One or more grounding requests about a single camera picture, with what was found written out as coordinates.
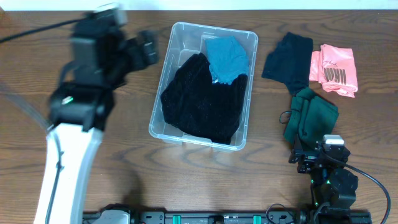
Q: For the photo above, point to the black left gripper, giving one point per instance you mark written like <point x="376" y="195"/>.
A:
<point x="137" y="52"/>

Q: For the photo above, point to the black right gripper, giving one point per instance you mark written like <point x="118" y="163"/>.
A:
<point x="309" y="158"/>

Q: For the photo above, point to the clear plastic storage bin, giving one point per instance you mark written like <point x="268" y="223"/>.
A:
<point x="187" y="39"/>

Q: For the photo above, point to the dark green garment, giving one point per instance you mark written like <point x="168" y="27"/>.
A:
<point x="311" y="118"/>

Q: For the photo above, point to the black knit garment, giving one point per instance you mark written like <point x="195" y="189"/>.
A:
<point x="197" y="106"/>

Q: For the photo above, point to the blue cloth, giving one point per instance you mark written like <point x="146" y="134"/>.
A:
<point x="228" y="60"/>

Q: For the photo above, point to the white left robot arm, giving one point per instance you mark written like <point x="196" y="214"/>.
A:
<point x="80" y="107"/>

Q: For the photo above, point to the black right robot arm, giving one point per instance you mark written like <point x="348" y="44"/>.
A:
<point x="332" y="185"/>

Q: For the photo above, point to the pink folded shirt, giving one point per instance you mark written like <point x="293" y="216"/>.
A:
<point x="334" y="68"/>

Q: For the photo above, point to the dark navy folded garment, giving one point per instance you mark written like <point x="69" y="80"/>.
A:
<point x="290" y="61"/>

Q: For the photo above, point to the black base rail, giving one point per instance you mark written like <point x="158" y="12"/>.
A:
<point x="274" y="214"/>

